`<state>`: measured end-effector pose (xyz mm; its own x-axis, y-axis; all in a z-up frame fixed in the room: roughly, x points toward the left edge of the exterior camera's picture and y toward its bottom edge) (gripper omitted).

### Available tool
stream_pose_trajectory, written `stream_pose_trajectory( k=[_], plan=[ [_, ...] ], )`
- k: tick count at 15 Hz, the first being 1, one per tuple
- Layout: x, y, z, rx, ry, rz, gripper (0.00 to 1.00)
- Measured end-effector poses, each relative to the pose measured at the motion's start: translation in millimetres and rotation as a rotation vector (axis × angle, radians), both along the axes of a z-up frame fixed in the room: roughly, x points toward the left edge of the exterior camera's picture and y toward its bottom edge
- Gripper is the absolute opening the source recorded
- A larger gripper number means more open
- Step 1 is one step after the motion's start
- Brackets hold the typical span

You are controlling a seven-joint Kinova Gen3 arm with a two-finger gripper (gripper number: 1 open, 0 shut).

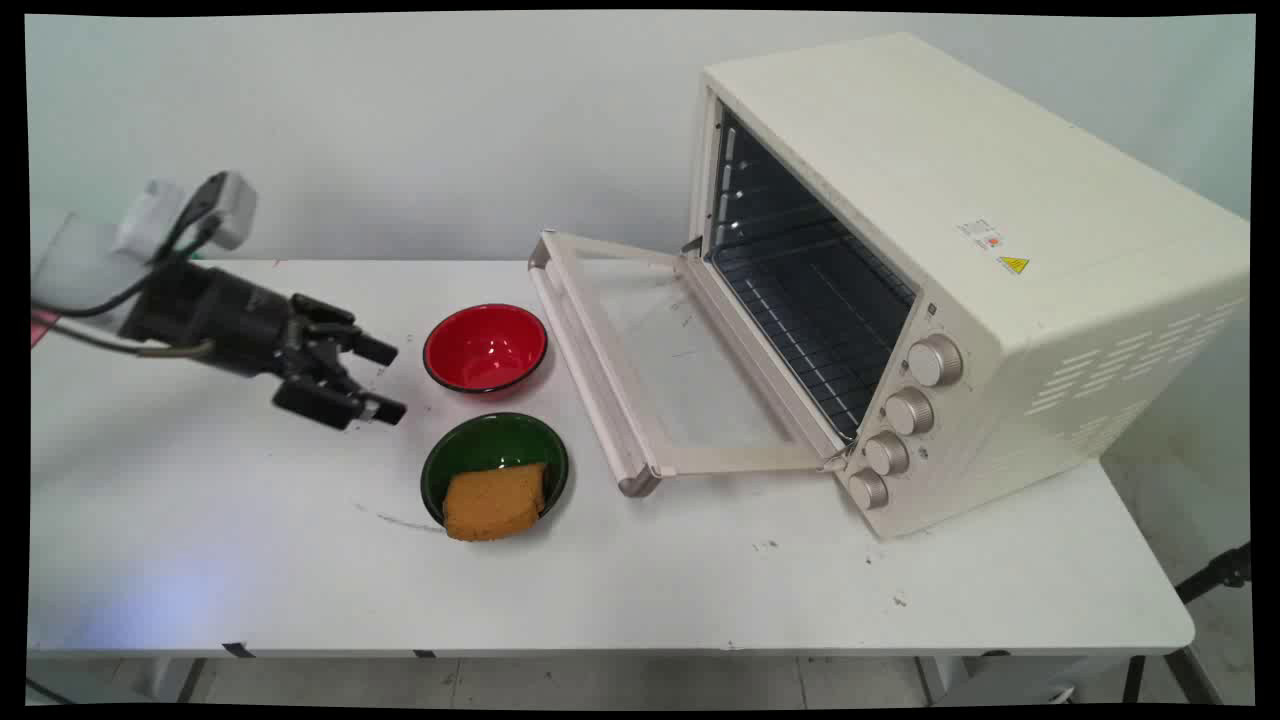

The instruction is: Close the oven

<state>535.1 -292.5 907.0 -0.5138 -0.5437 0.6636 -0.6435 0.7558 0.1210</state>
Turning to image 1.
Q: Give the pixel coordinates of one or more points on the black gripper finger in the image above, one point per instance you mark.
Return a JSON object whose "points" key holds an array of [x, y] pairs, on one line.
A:
{"points": [[345, 334], [335, 403]]}

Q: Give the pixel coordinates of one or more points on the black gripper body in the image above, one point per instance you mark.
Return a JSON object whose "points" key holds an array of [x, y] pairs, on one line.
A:
{"points": [[215, 312]]}

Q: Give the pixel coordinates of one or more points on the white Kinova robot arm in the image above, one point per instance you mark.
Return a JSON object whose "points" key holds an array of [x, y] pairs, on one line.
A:
{"points": [[75, 265]]}

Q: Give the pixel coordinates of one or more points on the red bowl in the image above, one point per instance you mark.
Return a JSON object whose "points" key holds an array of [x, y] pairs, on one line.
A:
{"points": [[485, 347]]}

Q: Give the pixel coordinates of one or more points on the green bowl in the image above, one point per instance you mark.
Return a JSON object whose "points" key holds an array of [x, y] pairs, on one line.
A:
{"points": [[490, 447]]}

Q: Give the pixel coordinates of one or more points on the brown bread slice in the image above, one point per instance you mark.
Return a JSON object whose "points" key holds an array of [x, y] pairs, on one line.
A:
{"points": [[494, 501]]}

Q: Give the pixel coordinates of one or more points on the glass oven door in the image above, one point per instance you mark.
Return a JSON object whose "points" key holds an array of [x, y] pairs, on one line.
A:
{"points": [[640, 360]]}

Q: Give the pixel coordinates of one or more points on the black table leg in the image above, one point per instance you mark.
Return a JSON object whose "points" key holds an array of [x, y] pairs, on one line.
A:
{"points": [[1132, 679], [190, 680]]}

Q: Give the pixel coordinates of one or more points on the large silver oven knob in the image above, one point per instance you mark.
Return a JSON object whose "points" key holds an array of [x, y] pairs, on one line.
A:
{"points": [[934, 360]]}

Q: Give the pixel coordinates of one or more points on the cream toaster oven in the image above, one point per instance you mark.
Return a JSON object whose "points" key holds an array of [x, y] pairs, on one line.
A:
{"points": [[1000, 260]]}

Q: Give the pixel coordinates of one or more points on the yellow warning sticker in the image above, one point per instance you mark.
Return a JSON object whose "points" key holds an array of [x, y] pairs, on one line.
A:
{"points": [[1013, 264]]}

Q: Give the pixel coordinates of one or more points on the black tripod leg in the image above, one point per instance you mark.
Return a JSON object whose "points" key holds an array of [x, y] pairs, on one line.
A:
{"points": [[1215, 573]]}

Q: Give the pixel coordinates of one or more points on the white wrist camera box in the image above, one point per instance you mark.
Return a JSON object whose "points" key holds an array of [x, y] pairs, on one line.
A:
{"points": [[195, 212]]}

